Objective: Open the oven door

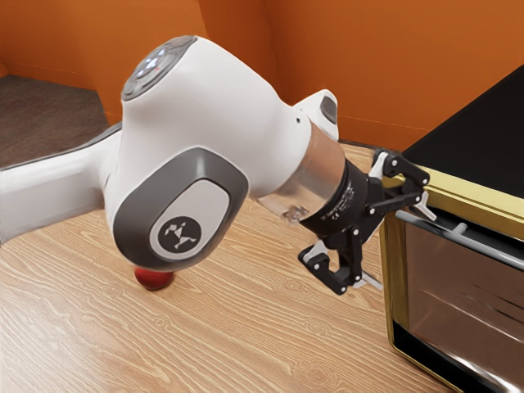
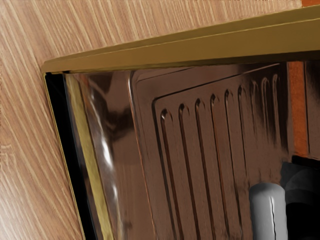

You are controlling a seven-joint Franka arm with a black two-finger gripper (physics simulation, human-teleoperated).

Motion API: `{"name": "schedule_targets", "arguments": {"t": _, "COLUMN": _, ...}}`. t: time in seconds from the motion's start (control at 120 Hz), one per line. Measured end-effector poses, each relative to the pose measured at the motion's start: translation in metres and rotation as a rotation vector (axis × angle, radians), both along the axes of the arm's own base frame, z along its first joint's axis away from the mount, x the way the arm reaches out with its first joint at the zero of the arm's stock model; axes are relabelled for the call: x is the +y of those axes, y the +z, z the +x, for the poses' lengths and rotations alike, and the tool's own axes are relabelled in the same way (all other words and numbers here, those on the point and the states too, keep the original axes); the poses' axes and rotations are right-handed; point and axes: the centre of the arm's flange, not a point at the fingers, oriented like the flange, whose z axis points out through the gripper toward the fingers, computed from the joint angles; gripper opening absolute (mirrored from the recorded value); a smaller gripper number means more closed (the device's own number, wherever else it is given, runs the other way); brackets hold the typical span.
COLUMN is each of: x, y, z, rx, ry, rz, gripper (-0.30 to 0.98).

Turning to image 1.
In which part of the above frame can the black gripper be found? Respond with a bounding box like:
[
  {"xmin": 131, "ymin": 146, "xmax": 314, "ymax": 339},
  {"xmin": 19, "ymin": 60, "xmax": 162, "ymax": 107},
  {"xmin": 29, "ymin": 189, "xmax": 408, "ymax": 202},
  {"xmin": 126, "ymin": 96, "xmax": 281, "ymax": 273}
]
[{"xmin": 297, "ymin": 148, "xmax": 436, "ymax": 296}]

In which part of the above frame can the gold framed oven, glass door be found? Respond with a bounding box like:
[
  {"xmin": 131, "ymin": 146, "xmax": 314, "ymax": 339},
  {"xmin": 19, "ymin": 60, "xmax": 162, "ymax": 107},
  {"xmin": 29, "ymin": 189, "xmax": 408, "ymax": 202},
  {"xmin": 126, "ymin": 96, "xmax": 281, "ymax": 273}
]
[{"xmin": 377, "ymin": 64, "xmax": 524, "ymax": 393}]

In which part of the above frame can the red apple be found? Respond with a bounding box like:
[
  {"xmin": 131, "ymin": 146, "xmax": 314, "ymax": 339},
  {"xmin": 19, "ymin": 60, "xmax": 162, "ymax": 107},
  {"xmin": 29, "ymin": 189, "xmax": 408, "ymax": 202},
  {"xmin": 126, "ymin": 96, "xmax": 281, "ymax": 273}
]
[{"xmin": 134, "ymin": 264, "xmax": 175, "ymax": 292}]

